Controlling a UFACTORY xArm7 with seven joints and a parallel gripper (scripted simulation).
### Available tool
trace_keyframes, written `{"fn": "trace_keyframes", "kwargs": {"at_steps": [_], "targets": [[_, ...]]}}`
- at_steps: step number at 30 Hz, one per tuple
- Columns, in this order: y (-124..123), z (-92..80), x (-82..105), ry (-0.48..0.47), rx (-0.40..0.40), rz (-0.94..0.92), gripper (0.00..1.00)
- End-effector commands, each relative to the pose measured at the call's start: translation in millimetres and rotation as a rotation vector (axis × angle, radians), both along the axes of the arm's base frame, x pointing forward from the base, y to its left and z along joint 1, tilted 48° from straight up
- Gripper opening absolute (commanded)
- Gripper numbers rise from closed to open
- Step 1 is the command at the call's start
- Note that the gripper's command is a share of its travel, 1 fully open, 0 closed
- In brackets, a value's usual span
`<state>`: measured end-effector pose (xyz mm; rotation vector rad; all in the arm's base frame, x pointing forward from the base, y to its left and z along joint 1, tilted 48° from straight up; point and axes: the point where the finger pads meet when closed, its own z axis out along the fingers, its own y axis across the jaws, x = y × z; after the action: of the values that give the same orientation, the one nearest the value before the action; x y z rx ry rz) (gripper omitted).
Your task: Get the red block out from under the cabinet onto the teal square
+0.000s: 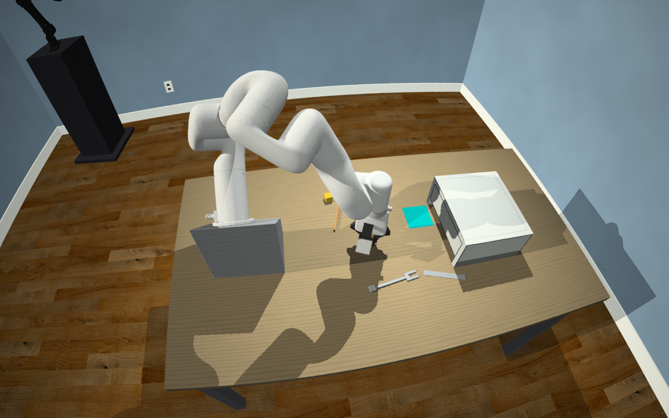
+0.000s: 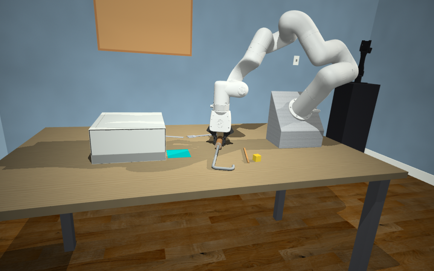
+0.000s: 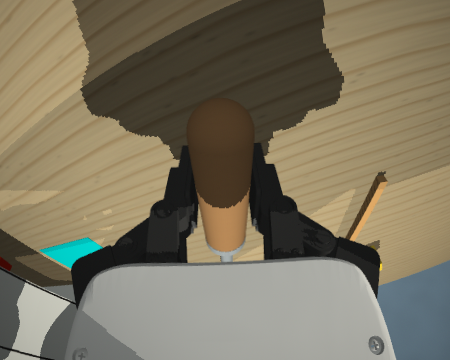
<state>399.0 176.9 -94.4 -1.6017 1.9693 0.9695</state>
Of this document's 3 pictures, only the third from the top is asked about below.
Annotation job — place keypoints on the teal square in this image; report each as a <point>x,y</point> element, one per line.
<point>68,253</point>

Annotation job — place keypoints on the red block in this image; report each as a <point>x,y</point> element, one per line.
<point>5,264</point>

